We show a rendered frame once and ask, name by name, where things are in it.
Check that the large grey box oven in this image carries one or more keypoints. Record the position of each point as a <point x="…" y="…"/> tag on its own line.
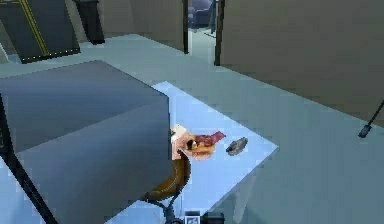
<point x="83" y="133"/>

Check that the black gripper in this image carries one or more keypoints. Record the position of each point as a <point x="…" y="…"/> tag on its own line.
<point x="170" y="217"/>

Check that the red and orange food piece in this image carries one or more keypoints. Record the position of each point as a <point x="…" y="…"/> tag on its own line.
<point x="206" y="143"/>

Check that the black tall bin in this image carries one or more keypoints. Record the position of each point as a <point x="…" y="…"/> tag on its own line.
<point x="90" y="21"/>

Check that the black rod with foot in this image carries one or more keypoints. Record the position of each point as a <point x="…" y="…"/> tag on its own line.
<point x="370" y="121"/>

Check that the black slanted bar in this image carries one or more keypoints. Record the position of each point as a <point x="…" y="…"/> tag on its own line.
<point x="20" y="176"/>

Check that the dark panel with yellow stripes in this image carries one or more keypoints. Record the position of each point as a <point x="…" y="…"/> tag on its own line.
<point x="36" y="26"/>

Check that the blue grey armchair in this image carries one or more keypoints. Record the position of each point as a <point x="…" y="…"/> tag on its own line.
<point x="199" y="13"/>

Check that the pale blue table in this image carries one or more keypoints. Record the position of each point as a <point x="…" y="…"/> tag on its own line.
<point x="213" y="180"/>

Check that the grey credit card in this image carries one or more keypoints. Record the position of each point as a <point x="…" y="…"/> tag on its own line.
<point x="237" y="146"/>

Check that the black door frame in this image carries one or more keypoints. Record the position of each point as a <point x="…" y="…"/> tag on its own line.
<point x="218" y="33"/>

